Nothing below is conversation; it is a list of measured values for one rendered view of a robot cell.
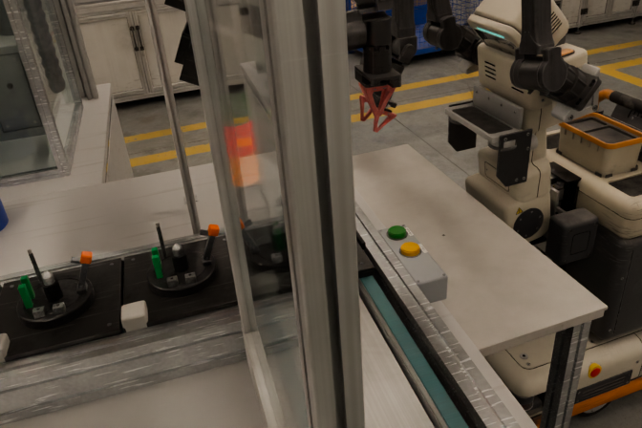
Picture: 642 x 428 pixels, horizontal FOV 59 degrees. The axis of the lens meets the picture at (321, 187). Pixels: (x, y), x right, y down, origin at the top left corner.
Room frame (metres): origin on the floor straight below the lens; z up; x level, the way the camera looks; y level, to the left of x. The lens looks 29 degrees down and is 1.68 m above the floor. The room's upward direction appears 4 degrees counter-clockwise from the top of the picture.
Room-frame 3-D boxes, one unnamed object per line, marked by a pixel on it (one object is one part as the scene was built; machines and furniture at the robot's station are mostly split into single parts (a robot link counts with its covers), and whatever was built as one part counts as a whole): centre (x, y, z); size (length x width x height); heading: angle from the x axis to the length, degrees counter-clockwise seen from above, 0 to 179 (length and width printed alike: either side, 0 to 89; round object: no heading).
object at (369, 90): (1.13, -0.13, 1.27); 0.07 x 0.07 x 0.09; 14
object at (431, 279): (0.99, -0.18, 0.93); 0.21 x 0.07 x 0.06; 15
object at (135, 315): (0.95, 0.30, 1.01); 0.24 x 0.24 x 0.13; 15
